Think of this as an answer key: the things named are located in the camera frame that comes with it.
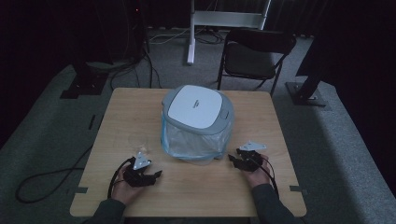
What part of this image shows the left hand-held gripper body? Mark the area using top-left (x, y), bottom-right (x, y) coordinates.
top-left (122, 150), bottom-right (157, 189)

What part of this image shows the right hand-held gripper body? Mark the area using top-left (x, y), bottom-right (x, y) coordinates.
top-left (235, 140), bottom-right (268, 173)

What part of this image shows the grey white-lidded trash bin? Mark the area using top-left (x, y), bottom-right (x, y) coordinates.
top-left (160, 84), bottom-right (235, 166)

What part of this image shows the person's left hand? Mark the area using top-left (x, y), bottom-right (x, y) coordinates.
top-left (111, 163), bottom-right (148, 206)

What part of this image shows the person's right hand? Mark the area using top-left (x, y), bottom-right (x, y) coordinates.
top-left (245, 154), bottom-right (273, 189)

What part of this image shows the clear plastic bin bag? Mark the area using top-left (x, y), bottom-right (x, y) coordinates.
top-left (160, 110), bottom-right (233, 166)

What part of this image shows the black folding chair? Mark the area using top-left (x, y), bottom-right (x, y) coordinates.
top-left (216, 28), bottom-right (297, 98)

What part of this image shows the black stand base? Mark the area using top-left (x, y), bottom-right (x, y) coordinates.
top-left (59, 61), bottom-right (110, 100)

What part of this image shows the white metal stand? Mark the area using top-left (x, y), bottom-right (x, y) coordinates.
top-left (186, 0), bottom-right (273, 66)

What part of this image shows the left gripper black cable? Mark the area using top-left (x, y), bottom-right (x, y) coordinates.
top-left (106, 156), bottom-right (137, 200)

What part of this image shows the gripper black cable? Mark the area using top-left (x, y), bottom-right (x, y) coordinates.
top-left (106, 156), bottom-right (137, 200)
top-left (259, 155), bottom-right (280, 199)

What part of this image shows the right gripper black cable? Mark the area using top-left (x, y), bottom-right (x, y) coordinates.
top-left (259, 155), bottom-right (280, 199)

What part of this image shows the black stand with base plate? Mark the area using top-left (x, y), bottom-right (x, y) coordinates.
top-left (285, 36), bottom-right (329, 108)

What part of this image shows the black cable on floor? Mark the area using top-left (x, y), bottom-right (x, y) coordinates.
top-left (15, 144), bottom-right (95, 205)

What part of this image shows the bundle of black floor cables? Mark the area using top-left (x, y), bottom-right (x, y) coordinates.
top-left (108, 40), bottom-right (163, 91)

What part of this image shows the white floor cable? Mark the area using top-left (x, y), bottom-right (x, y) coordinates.
top-left (148, 27), bottom-right (191, 45)

